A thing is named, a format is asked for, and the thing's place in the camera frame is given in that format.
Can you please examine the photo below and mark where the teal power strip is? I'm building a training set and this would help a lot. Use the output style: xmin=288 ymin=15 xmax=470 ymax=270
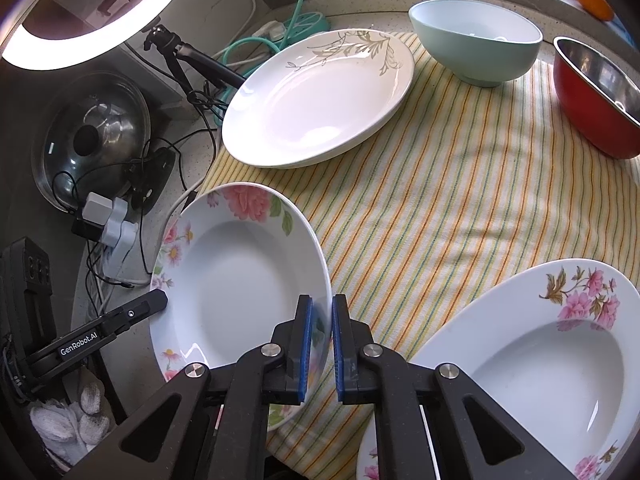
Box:
xmin=285 ymin=10 xmax=331 ymax=41

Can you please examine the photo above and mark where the black oval device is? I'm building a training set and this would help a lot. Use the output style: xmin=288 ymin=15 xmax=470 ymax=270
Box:
xmin=125 ymin=147 xmax=177 ymax=211

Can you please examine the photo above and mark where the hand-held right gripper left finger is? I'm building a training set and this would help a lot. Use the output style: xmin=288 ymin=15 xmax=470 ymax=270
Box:
xmin=65 ymin=294 xmax=316 ymax=480

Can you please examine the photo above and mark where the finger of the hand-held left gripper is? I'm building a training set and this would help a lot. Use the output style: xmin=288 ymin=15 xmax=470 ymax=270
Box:
xmin=22 ymin=289 xmax=169 ymax=386

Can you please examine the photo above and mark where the glass pot lid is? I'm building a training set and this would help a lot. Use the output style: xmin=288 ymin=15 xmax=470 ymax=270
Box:
xmin=31 ymin=72 xmax=152 ymax=213

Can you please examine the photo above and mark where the red steel bowl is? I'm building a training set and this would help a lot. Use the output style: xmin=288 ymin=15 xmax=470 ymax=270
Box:
xmin=552 ymin=36 xmax=640 ymax=160

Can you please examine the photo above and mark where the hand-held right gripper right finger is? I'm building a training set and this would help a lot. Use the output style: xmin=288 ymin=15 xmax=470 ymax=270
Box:
xmin=331 ymin=294 xmax=581 ymax=480

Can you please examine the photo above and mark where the striped yellow cloth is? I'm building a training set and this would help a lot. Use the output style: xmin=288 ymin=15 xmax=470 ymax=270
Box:
xmin=197 ymin=30 xmax=640 ymax=480

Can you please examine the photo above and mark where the black tripod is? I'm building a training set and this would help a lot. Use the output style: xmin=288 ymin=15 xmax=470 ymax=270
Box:
xmin=142 ymin=25 xmax=246 ymax=111

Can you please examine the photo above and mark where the leaf print white plate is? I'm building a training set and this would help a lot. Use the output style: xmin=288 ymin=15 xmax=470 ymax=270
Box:
xmin=221 ymin=28 xmax=416 ymax=170

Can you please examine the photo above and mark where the orange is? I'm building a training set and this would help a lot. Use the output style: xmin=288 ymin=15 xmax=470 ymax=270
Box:
xmin=572 ymin=0 xmax=614 ymax=22

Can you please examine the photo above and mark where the pale blue power strip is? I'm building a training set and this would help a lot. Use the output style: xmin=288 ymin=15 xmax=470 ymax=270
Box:
xmin=102 ymin=197 xmax=141 ymax=266

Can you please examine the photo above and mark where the white ring light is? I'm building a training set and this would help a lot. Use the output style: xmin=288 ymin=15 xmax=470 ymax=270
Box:
xmin=0 ymin=0 xmax=201 ymax=71

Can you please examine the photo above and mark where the teal hose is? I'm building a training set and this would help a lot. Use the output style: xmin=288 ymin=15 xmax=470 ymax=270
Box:
xmin=212 ymin=0 xmax=311 ymax=126

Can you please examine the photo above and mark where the light green bowl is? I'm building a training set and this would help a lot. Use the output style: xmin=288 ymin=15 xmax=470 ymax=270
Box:
xmin=408 ymin=0 xmax=544 ymax=87

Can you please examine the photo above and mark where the person's left hand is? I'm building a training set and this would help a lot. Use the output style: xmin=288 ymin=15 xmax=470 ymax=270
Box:
xmin=30 ymin=380 xmax=118 ymax=466

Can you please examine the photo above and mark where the pink floral white plate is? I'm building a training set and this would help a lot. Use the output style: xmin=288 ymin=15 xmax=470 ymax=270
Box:
xmin=149 ymin=182 xmax=333 ymax=433
xmin=356 ymin=258 xmax=640 ymax=480

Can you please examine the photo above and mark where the white plug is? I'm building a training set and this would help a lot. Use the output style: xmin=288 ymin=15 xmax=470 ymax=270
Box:
xmin=252 ymin=20 xmax=287 ymax=42

